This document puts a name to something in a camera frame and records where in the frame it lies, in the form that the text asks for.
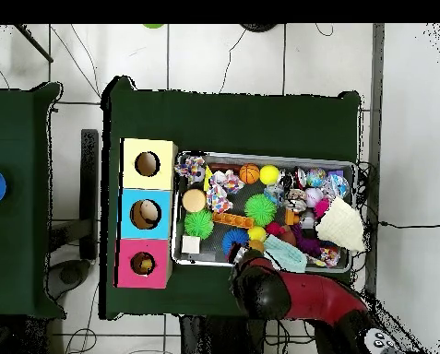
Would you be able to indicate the yellow ball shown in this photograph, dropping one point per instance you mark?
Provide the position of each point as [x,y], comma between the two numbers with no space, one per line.
[257,234]
[269,175]

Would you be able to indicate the clear mesh bin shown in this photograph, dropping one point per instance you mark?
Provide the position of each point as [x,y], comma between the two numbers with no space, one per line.
[308,158]

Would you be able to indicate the bright orange mini basketball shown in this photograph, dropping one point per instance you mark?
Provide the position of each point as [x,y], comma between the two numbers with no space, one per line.
[249,174]

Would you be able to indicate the mint green cloth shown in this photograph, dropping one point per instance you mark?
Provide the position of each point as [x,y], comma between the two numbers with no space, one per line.
[284,254]

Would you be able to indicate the wooden box with three holes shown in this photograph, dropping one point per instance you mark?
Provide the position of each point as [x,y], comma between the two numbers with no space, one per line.
[147,192]

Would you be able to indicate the orange yellow plastic toy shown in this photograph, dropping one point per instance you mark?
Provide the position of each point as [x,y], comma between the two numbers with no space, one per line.
[234,220]

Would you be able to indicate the yellow plush toy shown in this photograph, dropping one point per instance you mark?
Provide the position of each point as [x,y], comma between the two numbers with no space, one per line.
[143,264]

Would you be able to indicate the colourful patterned fabric toy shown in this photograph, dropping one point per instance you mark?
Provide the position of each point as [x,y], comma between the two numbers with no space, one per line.
[219,198]

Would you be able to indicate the light wooden cube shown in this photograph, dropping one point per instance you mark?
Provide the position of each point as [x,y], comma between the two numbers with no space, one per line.
[191,244]

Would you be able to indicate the green spiky ball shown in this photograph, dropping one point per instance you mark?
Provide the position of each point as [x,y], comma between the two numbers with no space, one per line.
[199,224]
[261,209]

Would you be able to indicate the cream yellow cloth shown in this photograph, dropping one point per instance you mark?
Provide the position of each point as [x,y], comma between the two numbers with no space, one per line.
[341,225]

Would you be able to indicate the plain blue spiky ball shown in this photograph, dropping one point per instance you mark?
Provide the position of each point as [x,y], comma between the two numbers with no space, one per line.
[233,240]

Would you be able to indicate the colourful crinkled packet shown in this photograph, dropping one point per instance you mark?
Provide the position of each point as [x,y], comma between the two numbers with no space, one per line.
[190,166]

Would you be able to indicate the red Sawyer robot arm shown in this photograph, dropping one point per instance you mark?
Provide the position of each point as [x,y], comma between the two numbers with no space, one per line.
[308,295]

